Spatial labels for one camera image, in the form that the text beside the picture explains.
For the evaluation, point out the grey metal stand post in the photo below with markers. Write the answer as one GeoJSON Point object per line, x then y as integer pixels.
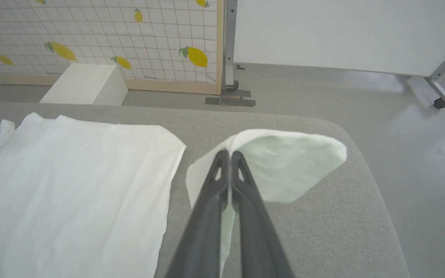
{"type": "Point", "coordinates": [230, 38]}

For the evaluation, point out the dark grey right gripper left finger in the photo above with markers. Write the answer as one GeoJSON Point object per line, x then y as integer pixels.
{"type": "Point", "coordinates": [207, 216]}

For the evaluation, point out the dark flat floor plates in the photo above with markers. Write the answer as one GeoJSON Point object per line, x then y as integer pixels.
{"type": "Point", "coordinates": [232, 101]}

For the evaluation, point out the white box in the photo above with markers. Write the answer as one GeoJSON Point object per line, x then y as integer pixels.
{"type": "Point", "coordinates": [79, 83]}

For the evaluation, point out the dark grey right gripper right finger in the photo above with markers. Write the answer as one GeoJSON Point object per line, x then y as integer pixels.
{"type": "Point", "coordinates": [255, 231]}

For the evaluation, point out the white partition board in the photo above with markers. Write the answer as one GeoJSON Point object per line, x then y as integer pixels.
{"type": "Point", "coordinates": [342, 31]}

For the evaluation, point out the lemon print tile partition panel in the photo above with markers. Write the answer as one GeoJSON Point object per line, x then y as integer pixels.
{"type": "Point", "coordinates": [110, 31]}

